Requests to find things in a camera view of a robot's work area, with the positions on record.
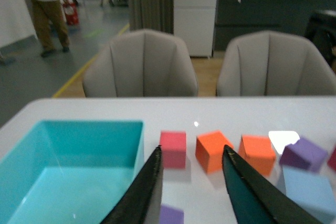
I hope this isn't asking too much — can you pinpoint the teal plastic bin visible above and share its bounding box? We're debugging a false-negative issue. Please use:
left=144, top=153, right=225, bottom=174
left=1, top=120, right=144, bottom=223

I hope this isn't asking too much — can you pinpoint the left beige chair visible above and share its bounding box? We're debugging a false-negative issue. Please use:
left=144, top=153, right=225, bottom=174
left=82, top=29, right=198, bottom=98

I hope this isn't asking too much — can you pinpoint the dark red foam cube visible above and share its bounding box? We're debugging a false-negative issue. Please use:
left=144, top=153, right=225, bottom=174
left=327, top=147, right=336, bottom=172

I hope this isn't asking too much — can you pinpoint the grey curtain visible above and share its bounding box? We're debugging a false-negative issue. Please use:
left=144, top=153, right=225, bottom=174
left=128, top=0, right=174, bottom=34

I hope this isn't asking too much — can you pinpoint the black armchair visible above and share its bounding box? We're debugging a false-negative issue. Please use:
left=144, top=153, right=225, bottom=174
left=304, top=10, right=335, bottom=69

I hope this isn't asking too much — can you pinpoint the person in white shirt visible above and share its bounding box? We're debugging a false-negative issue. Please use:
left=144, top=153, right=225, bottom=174
left=31, top=0, right=70, bottom=58

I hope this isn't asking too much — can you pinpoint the white drawer cabinet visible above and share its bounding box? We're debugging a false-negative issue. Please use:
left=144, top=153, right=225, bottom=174
left=173, top=0, right=217, bottom=57

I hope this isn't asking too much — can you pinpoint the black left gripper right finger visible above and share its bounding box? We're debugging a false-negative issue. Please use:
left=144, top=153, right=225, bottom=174
left=222, top=145, right=320, bottom=223

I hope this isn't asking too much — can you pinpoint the light blue foam cube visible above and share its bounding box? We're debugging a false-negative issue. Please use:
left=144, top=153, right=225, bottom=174
left=277, top=166, right=335, bottom=223

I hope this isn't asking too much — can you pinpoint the notched purple foam cube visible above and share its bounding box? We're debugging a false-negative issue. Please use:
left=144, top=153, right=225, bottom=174
left=279, top=137, right=328, bottom=173

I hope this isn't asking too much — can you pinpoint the chipped orange foam cube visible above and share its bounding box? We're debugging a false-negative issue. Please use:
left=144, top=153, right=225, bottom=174
left=238, top=135, right=276, bottom=176

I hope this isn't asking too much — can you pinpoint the dark grey counter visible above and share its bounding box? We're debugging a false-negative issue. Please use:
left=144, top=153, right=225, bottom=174
left=213, top=0, right=335, bottom=51

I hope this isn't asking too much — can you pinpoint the beige chair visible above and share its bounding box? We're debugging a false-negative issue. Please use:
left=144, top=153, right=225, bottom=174
left=216, top=30, right=335, bottom=97
left=82, top=29, right=198, bottom=98

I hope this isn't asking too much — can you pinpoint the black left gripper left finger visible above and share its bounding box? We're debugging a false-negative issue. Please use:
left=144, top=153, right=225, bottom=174
left=102, top=145, right=163, bottom=223

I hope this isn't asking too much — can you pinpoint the right beige chair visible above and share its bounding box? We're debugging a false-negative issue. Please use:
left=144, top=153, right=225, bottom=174
left=216, top=30, right=335, bottom=97

